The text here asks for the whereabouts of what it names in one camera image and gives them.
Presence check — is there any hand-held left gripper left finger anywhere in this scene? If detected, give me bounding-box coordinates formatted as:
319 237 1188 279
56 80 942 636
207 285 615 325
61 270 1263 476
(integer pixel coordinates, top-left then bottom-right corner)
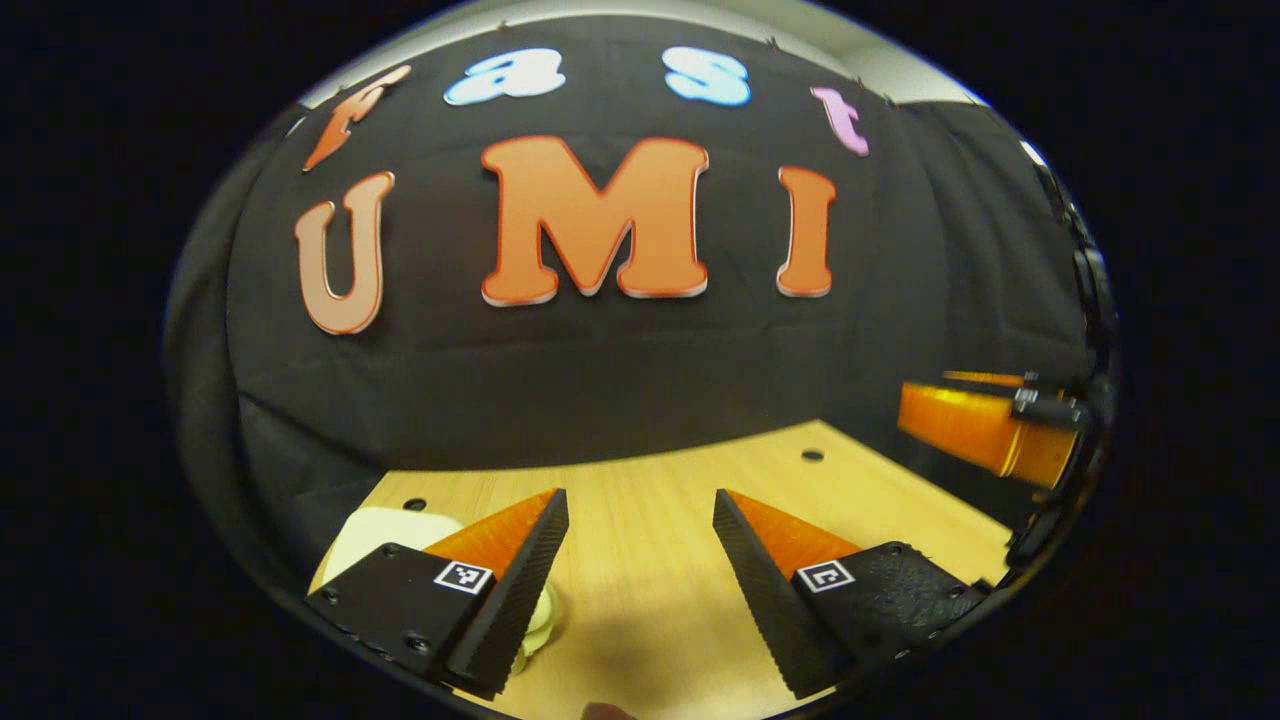
305 488 571 699

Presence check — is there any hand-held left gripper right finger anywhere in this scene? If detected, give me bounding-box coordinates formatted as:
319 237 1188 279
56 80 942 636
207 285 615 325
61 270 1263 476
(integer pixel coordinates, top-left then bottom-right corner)
712 488 991 699

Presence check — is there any pale yellow suitcase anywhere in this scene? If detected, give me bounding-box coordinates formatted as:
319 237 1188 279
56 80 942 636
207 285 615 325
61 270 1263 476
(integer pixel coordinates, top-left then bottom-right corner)
320 505 566 661

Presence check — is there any black backdrop cloth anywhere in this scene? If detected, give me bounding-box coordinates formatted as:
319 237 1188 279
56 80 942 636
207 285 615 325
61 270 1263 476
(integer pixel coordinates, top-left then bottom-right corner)
165 15 1111 581

